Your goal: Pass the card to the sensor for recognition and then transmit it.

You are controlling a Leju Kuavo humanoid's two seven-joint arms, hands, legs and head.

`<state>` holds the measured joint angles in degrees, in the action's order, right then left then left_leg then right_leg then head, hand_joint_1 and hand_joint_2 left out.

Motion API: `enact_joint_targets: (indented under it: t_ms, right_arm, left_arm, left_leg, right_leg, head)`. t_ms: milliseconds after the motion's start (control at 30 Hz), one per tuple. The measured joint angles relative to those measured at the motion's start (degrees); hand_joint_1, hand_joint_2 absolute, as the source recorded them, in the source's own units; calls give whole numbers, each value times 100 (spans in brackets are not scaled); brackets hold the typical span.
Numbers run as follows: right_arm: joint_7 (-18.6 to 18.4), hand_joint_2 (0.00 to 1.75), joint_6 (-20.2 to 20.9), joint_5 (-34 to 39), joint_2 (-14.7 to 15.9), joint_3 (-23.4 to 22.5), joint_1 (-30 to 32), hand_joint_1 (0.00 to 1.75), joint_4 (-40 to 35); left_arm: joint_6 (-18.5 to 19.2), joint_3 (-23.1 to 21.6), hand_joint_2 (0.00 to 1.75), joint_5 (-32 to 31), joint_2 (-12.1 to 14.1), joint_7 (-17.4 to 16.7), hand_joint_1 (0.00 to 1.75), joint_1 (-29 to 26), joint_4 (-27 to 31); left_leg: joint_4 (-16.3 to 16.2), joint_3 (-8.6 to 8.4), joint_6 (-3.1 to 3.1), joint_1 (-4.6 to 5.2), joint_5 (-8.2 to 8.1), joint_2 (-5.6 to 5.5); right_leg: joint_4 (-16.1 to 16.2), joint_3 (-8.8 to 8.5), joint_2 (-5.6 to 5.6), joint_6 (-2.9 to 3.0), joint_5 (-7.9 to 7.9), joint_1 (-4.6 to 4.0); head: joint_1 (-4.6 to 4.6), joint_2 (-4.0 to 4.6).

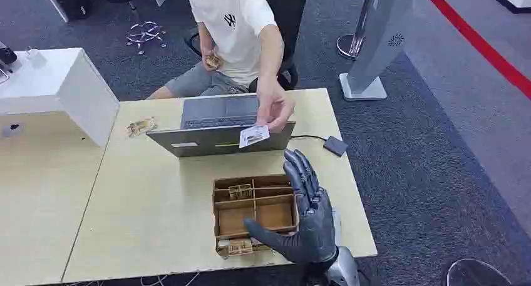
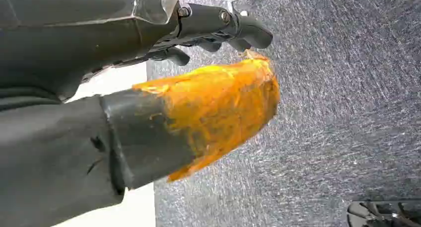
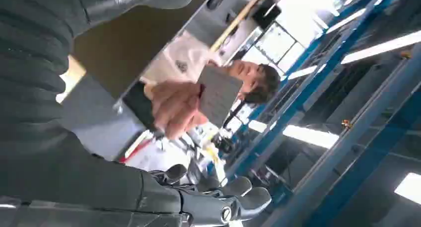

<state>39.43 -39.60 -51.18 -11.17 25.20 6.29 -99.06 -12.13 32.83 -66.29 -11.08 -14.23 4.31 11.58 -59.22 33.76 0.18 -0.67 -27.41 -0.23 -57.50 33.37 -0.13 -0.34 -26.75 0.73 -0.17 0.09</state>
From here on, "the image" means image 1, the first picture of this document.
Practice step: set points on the black gadget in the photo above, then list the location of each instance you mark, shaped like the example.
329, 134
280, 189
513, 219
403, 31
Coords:
6, 55

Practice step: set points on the round dark glass object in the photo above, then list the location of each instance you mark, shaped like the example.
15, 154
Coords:
477, 273

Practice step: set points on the wooden compartment box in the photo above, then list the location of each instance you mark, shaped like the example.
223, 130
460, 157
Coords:
236, 220

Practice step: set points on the person's right hand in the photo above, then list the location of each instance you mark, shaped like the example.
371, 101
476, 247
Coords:
208, 58

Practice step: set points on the dark grey power adapter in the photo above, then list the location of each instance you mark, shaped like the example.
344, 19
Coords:
335, 146

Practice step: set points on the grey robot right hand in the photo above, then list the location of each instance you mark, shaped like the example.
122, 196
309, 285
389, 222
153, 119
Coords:
313, 230

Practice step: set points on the white cabinet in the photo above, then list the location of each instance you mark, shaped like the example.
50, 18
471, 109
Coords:
54, 87

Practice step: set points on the grey laptop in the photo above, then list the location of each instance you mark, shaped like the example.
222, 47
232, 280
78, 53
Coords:
220, 128

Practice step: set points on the red floor tape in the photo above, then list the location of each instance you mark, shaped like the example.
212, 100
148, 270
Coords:
477, 41

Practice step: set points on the stack of brown cards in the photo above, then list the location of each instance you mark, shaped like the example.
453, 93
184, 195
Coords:
214, 61

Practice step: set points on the chrome stanchion post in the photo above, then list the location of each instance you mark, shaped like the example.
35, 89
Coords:
356, 31

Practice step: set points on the person's left hand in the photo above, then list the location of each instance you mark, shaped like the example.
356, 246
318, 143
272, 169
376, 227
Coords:
274, 103

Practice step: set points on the black box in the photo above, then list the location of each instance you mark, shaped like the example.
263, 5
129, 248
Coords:
70, 1

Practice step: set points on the chrome chair base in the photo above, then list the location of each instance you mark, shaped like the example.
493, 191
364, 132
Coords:
145, 34

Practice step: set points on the white printed card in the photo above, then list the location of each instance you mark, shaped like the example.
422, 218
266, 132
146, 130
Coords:
253, 135

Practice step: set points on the person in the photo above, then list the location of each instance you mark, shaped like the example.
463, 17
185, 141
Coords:
234, 35

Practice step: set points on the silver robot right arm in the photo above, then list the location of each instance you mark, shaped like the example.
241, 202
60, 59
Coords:
342, 271

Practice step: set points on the clear plastic item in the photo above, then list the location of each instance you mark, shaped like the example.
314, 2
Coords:
35, 57

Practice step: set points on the grey kiosk stand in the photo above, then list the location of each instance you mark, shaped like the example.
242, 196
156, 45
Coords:
379, 39

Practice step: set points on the brown printed card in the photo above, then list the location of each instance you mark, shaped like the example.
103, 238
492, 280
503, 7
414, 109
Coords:
240, 191
240, 247

